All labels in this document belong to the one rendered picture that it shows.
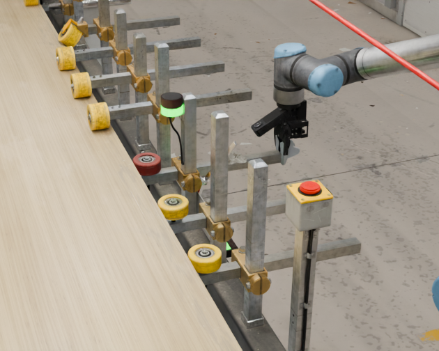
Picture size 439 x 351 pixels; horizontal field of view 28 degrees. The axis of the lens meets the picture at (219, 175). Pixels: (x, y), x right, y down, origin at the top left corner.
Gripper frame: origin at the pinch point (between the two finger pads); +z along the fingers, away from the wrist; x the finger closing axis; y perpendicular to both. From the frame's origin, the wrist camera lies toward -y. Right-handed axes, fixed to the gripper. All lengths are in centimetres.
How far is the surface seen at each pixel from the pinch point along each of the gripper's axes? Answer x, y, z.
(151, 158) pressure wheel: 0.0, -40.1, -8.8
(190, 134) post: -6.1, -30.1, -17.6
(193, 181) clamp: -8.8, -30.5, -4.0
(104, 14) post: 94, -31, -20
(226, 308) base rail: -47, -34, 12
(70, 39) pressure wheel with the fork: 96, -44, -12
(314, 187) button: -81, -28, -41
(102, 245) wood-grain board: -39, -63, -9
